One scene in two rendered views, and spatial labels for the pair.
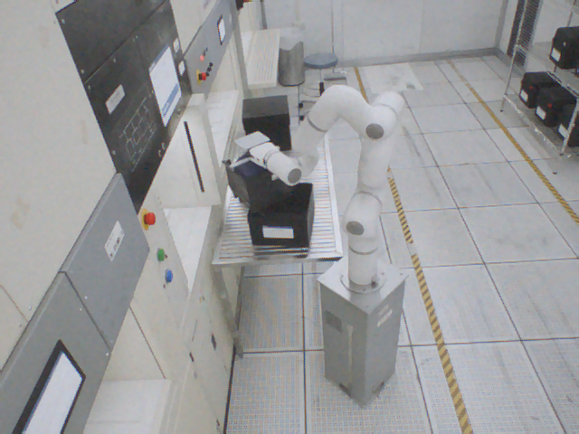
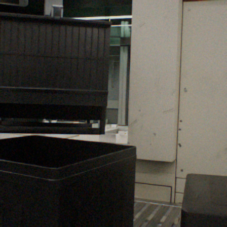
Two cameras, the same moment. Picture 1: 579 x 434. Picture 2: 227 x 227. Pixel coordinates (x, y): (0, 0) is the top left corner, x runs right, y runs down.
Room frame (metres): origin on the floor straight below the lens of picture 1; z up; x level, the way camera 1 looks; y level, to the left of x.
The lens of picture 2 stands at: (1.96, -0.61, 1.04)
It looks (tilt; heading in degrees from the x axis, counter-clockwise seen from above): 3 degrees down; 105
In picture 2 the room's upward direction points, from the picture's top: 2 degrees clockwise
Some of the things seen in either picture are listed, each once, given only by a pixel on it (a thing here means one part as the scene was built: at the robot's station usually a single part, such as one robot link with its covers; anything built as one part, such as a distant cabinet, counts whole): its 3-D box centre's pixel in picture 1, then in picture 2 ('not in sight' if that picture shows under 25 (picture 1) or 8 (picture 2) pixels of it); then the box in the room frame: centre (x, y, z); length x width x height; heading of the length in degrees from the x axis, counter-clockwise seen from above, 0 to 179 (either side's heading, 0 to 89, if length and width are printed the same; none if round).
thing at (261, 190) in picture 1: (257, 172); (51, 56); (1.63, 0.10, 1.11); 0.24 x 0.20 x 0.32; 119
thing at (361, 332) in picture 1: (361, 331); not in sight; (1.27, -0.29, 0.38); 0.28 x 0.28 x 0.76; 40
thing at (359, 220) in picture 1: (361, 226); not in sight; (1.24, -0.28, 1.07); 0.19 x 0.12 x 0.24; 152
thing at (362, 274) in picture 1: (363, 260); not in sight; (1.27, -0.29, 0.85); 0.19 x 0.19 x 0.18
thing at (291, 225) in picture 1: (282, 213); (40, 191); (1.66, 0.01, 0.85); 0.28 x 0.28 x 0.17; 77
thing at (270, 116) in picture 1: (267, 124); not in sight; (2.54, 0.05, 0.89); 0.29 x 0.29 x 0.25; 89
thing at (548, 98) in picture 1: (556, 106); not in sight; (3.40, -2.48, 0.31); 0.30 x 0.28 x 0.26; 175
